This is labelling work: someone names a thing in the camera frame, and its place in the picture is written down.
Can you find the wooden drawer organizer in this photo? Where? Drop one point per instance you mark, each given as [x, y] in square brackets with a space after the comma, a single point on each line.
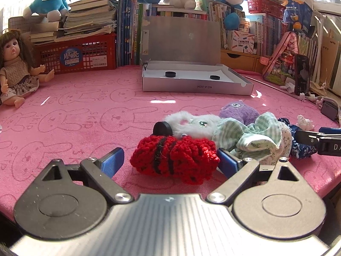
[239, 61]

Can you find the black binder clip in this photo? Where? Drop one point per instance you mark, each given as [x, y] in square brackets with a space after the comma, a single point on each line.
[145, 65]

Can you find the blue floral scrunchie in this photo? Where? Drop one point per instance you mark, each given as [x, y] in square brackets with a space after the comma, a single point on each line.
[301, 149]

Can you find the pink rabbit print tablecloth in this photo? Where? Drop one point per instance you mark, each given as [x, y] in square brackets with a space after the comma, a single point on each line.
[80, 112]

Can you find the black round disc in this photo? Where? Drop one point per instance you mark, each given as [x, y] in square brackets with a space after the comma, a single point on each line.
[161, 128]
[170, 74]
[214, 77]

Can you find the black portrait card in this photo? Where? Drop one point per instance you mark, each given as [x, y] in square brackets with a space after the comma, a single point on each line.
[302, 72]

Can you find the row of pastel spine books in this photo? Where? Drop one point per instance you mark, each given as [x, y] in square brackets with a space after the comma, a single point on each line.
[269, 34]

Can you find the grey grid board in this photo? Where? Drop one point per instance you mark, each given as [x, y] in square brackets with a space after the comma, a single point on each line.
[18, 24]

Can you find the white plastic rack frame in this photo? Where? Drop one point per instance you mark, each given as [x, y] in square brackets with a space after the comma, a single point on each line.
[321, 32]

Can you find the white printed carton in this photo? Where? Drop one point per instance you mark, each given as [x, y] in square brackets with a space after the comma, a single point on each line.
[242, 41]

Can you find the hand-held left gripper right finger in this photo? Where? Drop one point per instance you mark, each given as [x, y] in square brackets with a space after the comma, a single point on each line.
[226, 163]

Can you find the brown-haired baby doll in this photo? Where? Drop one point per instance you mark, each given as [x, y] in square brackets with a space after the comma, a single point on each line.
[13, 69]

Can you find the row of colourful books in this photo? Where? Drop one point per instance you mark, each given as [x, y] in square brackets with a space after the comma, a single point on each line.
[213, 10]

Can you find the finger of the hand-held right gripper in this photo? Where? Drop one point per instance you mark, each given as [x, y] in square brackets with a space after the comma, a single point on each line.
[331, 131]
[307, 138]

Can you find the white fluffy plush toy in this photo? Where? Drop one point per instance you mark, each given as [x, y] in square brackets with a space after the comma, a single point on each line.
[183, 124]

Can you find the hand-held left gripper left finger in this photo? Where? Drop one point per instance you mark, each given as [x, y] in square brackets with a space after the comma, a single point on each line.
[114, 160]

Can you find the small white lace scrunchie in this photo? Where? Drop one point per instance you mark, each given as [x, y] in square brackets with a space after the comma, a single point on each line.
[305, 122]

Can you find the small stack of grey books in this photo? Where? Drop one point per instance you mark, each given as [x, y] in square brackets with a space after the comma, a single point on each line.
[44, 36]

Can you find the brown cardboard box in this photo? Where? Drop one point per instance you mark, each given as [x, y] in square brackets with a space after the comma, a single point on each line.
[330, 58]

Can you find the purple plush toy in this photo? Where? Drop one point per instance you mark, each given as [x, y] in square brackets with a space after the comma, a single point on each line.
[237, 112]

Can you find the tall stack of worn books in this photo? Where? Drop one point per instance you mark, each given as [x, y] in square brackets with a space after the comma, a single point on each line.
[88, 16]

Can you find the black power adapter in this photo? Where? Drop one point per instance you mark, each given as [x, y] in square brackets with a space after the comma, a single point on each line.
[329, 111]

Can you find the red plastic basket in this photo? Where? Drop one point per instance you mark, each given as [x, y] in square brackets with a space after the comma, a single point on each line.
[266, 8]

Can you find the red plastic crate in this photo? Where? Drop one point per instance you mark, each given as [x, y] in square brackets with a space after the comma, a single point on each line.
[88, 50]

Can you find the green checked scrunchie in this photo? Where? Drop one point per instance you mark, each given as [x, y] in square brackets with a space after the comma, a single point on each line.
[239, 136]

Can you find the red crochet scrunchie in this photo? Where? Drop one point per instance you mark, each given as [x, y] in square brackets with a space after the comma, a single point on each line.
[173, 157]

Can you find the grey cardboard box with lid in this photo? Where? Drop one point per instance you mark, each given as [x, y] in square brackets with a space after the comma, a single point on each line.
[186, 45]

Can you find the blue cat plush toy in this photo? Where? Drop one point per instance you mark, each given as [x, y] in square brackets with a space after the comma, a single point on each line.
[45, 4]

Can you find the row of upright blue books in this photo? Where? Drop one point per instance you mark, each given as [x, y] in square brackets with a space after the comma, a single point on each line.
[128, 32]

